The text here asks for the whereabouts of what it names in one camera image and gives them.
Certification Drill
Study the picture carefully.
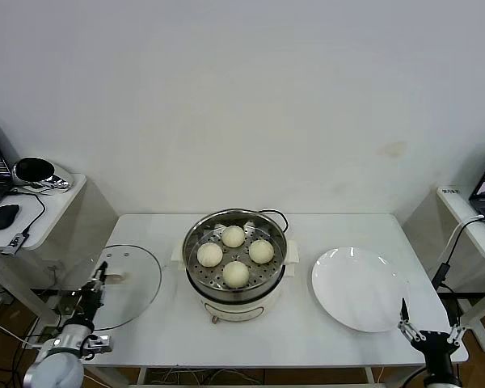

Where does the stainless steel steamer pot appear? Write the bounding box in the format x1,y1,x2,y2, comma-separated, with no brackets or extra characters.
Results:
171,238,300,324

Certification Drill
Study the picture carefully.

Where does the white side table with label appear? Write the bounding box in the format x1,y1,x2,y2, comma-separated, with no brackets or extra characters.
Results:
402,186,485,352

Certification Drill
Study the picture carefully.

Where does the white steamed baozi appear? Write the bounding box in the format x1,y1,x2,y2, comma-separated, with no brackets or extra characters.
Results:
196,242,224,268
248,239,275,264
221,260,250,289
221,225,246,248

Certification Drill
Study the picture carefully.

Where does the stainless steel steamer basket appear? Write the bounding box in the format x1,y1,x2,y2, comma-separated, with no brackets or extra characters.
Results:
183,208,290,304

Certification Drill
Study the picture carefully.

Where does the black usb hub cable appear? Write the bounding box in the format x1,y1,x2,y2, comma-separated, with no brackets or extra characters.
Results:
7,188,47,238

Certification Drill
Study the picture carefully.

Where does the grey usb hub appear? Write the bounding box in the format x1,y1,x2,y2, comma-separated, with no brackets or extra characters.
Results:
1,233,28,256

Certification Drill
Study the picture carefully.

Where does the white round plate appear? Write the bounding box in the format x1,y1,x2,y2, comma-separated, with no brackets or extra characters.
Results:
311,246,410,333

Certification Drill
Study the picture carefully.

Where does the glass pot lid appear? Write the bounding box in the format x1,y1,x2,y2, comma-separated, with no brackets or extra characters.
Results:
79,244,162,331

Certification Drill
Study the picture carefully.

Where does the white floor cable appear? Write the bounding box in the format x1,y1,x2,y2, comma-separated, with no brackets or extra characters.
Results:
0,314,44,351

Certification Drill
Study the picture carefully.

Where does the black cooker power cord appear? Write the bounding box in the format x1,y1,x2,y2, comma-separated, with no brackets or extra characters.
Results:
258,209,290,234

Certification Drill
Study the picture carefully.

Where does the black cable adapter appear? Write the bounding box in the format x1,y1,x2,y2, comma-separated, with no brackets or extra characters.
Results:
432,262,449,289

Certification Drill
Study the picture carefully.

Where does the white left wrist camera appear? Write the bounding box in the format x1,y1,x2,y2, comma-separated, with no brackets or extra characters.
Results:
80,333,114,360

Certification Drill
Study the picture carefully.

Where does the white laptop cable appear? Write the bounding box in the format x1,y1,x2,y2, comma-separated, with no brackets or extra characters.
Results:
448,216,485,259

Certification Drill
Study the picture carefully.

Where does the white side table with mouse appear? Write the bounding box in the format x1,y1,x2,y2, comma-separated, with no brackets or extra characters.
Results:
0,172,121,336

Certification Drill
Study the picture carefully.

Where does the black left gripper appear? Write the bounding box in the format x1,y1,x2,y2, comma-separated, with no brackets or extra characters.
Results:
76,259,110,323

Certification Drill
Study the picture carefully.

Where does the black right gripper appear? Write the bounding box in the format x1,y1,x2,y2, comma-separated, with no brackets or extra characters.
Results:
398,297,470,376

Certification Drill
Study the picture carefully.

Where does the black computer mouse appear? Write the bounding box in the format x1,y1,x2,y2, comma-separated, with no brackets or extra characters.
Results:
0,204,21,231

